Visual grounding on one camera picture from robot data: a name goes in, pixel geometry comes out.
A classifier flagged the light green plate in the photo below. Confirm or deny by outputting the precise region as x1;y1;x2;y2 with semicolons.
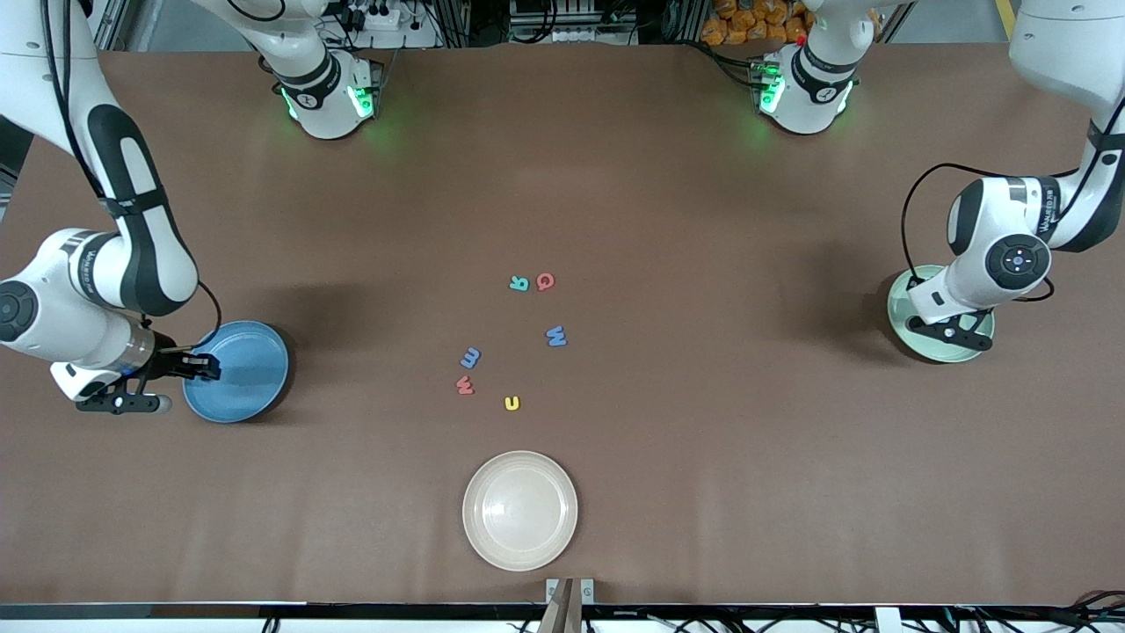
886;265;996;364

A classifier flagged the blue plate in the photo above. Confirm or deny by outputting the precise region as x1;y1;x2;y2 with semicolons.
182;320;290;425

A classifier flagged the beige plate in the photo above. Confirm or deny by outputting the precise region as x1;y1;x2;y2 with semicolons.
462;450;579;572

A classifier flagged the white power strip with plugs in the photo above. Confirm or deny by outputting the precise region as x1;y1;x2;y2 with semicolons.
338;3;402;33

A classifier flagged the brown table cover sheet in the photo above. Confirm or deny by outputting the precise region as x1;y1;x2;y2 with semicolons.
0;42;1125;608

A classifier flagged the orange bag pile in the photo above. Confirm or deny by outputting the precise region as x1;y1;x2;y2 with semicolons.
701;0;811;47

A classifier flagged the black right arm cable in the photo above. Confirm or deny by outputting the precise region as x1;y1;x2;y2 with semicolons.
40;0;222;344

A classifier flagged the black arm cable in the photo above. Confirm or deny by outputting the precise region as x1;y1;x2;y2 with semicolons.
40;0;222;344
900;162;1125;305

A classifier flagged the aluminium frame profile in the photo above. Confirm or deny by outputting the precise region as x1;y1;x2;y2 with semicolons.
88;0;133;54

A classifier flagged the metal bracket at table edge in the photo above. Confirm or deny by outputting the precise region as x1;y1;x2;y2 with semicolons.
545;578;596;633

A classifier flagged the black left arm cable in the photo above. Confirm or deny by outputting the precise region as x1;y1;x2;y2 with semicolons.
900;162;1125;305

